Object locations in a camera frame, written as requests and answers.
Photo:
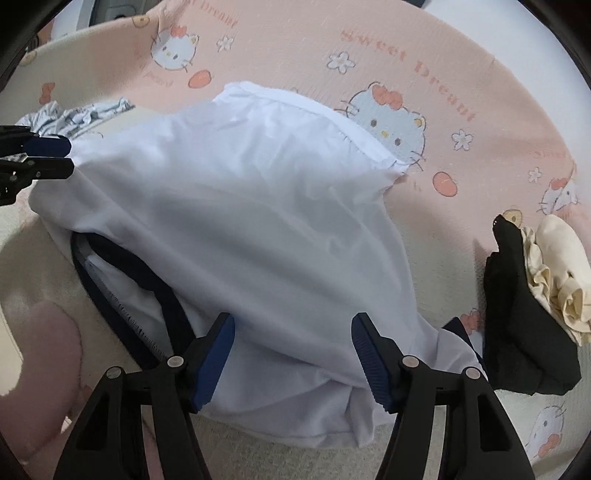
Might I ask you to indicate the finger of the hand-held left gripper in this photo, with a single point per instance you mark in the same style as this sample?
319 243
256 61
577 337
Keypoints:
46 168
48 146

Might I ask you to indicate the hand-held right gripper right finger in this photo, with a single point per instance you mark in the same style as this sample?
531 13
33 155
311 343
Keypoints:
374 364

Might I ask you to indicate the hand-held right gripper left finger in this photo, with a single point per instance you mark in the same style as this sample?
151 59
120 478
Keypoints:
212 364

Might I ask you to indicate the white shirt with navy trim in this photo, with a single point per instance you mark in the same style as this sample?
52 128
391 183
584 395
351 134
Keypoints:
254 221

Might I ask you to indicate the light blue printed garment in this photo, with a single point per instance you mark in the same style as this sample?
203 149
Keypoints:
78 115

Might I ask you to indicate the black folded garment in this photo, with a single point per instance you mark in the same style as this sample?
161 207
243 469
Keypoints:
517 323

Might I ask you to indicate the person's pink clothed leg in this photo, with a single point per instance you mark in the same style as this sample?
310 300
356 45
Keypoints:
41 350

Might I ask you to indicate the cream folded garment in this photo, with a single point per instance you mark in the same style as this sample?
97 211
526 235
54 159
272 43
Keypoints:
563 277

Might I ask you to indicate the pink cat print blanket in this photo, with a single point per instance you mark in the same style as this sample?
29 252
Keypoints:
300 46

